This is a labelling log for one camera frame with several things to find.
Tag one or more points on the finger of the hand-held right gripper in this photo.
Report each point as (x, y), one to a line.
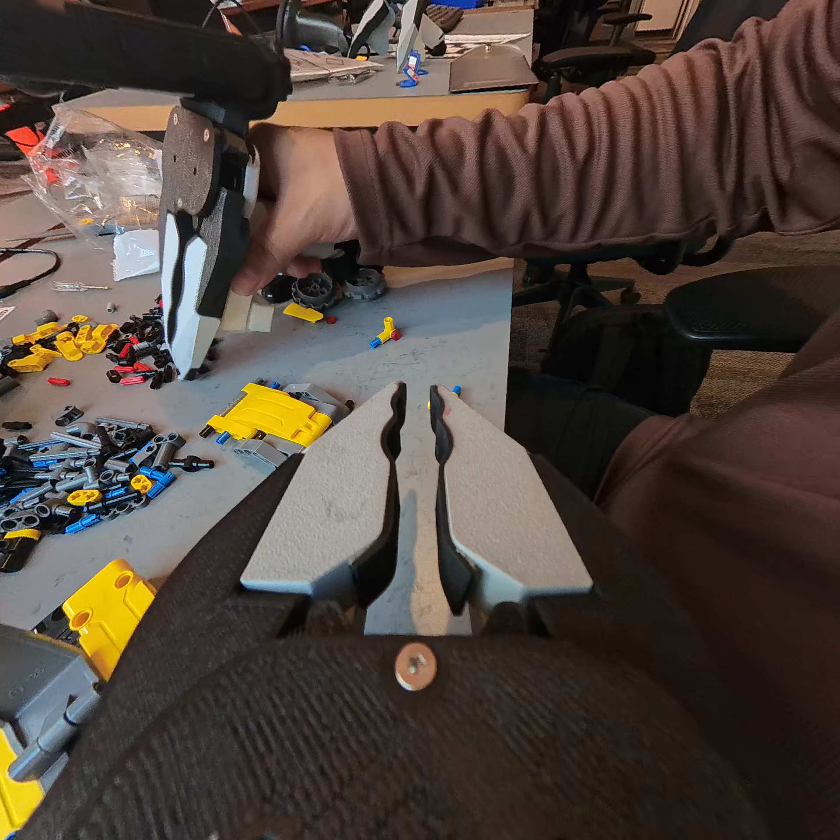
(193, 341)
(169, 275)

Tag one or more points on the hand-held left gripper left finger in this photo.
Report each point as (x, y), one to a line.
(321, 518)

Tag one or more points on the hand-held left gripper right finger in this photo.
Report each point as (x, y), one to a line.
(512, 518)

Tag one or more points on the pile of black red pins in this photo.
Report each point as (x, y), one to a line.
(141, 354)

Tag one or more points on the yellow connector with blue pin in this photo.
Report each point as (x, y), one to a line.
(387, 328)

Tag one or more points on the person's right forearm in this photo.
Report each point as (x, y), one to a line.
(590, 164)

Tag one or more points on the grey desk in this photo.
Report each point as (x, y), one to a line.
(394, 367)

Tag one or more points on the wood edged desk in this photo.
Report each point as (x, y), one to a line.
(394, 102)

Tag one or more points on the person's right hand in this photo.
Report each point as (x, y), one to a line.
(302, 197)

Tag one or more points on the white labelled plastic bag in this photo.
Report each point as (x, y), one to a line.
(134, 256)

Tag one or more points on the yellow and grey hood assembly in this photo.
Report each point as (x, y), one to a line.
(269, 410)

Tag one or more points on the person's black trouser legs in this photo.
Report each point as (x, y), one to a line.
(564, 426)

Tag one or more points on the yellow curved panel piece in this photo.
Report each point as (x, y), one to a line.
(303, 312)

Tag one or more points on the clear plastic bag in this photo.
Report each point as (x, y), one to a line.
(98, 164)

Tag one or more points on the pile of yellow connectors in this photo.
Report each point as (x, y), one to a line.
(59, 341)

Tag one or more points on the cluster of grey sprocket wheels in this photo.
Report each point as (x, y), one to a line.
(315, 289)

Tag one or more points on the orange object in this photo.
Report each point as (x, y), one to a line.
(26, 138)

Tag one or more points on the pile of blue black pieces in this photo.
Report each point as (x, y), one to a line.
(85, 472)

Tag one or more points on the printed paper sheet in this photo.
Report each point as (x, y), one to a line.
(321, 62)

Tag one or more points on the black backpack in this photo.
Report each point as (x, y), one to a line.
(623, 361)

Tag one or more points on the person's brown shirt torso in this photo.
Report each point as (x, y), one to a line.
(722, 525)

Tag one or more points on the black box with yellow beams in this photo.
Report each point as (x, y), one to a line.
(98, 610)

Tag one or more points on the black and grey tool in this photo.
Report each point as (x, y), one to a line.
(377, 26)

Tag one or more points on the black office chair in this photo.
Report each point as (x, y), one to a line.
(754, 308)
(590, 59)
(577, 275)

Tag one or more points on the blue stand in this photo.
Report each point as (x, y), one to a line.
(410, 72)

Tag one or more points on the dark folder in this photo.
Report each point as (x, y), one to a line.
(489, 72)

